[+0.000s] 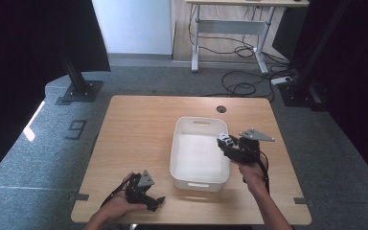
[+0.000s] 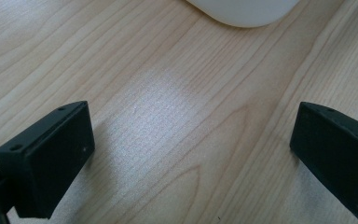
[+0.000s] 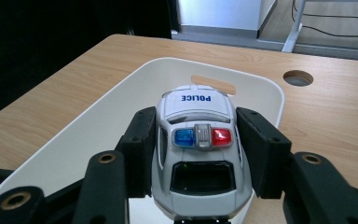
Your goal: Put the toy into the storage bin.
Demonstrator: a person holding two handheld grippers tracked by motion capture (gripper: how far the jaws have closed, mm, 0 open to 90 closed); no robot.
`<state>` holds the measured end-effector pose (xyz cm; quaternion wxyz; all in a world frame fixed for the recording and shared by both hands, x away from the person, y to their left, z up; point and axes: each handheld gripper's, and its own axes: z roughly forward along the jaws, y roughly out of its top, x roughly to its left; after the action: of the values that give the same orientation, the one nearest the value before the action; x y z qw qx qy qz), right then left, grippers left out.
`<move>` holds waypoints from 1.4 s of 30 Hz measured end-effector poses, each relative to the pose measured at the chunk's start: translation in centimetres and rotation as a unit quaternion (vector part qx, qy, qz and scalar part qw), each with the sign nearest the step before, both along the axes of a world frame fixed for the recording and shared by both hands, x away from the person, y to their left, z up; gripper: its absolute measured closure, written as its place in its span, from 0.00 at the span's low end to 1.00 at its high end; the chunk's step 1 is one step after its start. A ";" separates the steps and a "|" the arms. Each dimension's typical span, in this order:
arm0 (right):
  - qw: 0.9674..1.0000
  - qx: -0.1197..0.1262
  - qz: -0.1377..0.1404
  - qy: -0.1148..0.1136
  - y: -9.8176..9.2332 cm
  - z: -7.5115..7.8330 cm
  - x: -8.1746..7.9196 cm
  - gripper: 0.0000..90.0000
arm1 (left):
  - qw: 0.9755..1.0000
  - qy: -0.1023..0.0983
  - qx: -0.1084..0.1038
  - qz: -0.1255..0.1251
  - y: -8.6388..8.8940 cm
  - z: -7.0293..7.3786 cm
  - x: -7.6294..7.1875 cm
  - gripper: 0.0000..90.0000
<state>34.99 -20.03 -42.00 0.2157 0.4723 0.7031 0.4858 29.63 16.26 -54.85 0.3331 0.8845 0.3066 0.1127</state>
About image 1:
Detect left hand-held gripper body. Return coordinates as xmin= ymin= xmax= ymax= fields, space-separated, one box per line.
xmin=125 ymin=170 xmax=156 ymax=205

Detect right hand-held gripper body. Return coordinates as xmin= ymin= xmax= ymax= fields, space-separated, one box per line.
xmin=233 ymin=127 xmax=276 ymax=166

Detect white plastic bin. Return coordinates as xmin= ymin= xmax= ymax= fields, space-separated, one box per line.
xmin=169 ymin=116 xmax=232 ymax=193

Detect person's right hand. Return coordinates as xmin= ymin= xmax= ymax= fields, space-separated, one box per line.
xmin=237 ymin=152 xmax=270 ymax=195

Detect person's left hand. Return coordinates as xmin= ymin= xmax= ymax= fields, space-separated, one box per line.
xmin=101 ymin=172 xmax=149 ymax=222

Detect grey tape piece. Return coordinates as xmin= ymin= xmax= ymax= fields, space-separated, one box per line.
xmin=68 ymin=191 xmax=90 ymax=203
xmin=293 ymin=196 xmax=314 ymax=206

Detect white power strip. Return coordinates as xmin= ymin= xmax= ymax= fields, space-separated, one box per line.
xmin=270 ymin=76 xmax=293 ymax=86

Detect black metal stand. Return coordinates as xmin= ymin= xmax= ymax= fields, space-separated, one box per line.
xmin=277 ymin=0 xmax=354 ymax=112
xmin=55 ymin=51 xmax=104 ymax=106

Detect white metal-legged desk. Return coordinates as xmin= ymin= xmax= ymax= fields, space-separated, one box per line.
xmin=185 ymin=0 xmax=311 ymax=76

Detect dark curtain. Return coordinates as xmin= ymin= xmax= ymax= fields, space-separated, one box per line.
xmin=0 ymin=0 xmax=112 ymax=188
xmin=271 ymin=0 xmax=368 ymax=191

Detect white panel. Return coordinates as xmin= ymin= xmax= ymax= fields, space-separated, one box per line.
xmin=91 ymin=0 xmax=176 ymax=56

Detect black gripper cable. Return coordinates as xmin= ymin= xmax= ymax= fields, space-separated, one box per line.
xmin=100 ymin=177 xmax=134 ymax=209
xmin=256 ymin=150 xmax=271 ymax=196

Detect black floor cable tangle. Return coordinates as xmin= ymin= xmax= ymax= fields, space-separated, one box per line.
xmin=200 ymin=69 xmax=277 ymax=103

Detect black cables under desk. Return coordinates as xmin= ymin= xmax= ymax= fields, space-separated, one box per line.
xmin=187 ymin=4 xmax=290 ymax=65

